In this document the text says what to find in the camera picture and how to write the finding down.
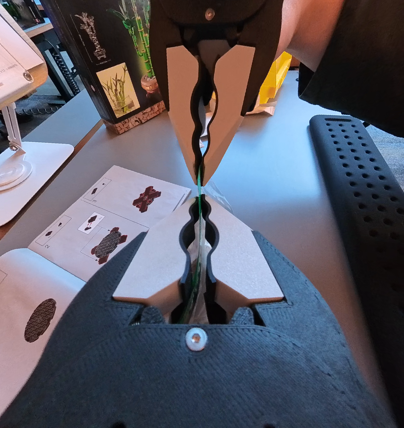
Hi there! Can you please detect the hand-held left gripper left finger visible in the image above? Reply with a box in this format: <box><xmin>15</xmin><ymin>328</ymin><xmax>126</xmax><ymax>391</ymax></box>
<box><xmin>112</xmin><ymin>195</ymin><xmax>202</xmax><ymax>325</ymax></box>

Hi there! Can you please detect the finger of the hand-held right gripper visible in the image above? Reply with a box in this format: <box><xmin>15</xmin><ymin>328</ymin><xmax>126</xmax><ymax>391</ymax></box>
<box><xmin>199</xmin><ymin>44</ymin><xmax>256</xmax><ymax>186</ymax></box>
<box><xmin>166</xmin><ymin>45</ymin><xmax>206</xmax><ymax>186</ymax></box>

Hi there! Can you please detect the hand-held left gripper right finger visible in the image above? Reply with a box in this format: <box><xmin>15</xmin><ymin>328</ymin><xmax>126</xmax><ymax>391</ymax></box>
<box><xmin>200</xmin><ymin>195</ymin><xmax>285</xmax><ymax>325</ymax></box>

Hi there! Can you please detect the clear zip bag green seal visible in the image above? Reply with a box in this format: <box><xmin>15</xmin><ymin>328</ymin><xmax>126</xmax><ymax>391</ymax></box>
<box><xmin>179</xmin><ymin>165</ymin><xmax>235</xmax><ymax>325</ymax></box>

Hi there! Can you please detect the person's right forearm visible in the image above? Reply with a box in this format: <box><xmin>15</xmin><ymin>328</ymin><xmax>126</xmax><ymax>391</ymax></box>
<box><xmin>276</xmin><ymin>0</ymin><xmax>404</xmax><ymax>141</ymax></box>

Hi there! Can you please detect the yellow plastic bin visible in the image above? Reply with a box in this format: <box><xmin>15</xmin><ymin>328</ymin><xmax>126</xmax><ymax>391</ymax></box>
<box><xmin>258</xmin><ymin>52</ymin><xmax>292</xmax><ymax>105</ymax></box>

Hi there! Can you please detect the open instruction booklet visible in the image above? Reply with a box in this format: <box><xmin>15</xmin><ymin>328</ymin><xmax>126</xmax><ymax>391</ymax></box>
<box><xmin>0</xmin><ymin>165</ymin><xmax>192</xmax><ymax>428</ymax></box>

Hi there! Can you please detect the black toy set box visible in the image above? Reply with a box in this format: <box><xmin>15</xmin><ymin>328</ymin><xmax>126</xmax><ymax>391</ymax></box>
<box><xmin>41</xmin><ymin>0</ymin><xmax>166</xmax><ymax>135</ymax></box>

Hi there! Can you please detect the black perforated chair armrest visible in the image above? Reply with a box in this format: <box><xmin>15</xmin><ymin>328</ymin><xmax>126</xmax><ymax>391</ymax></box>
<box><xmin>309</xmin><ymin>115</ymin><xmax>404</xmax><ymax>428</ymax></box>

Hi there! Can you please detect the white document stand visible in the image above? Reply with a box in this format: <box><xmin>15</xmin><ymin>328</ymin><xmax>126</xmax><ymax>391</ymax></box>
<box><xmin>0</xmin><ymin>0</ymin><xmax>75</xmax><ymax>230</ymax></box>

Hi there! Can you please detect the printed instruction sheet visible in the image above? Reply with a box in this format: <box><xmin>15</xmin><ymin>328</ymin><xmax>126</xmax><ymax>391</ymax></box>
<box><xmin>0</xmin><ymin>0</ymin><xmax>46</xmax><ymax>112</ymax></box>

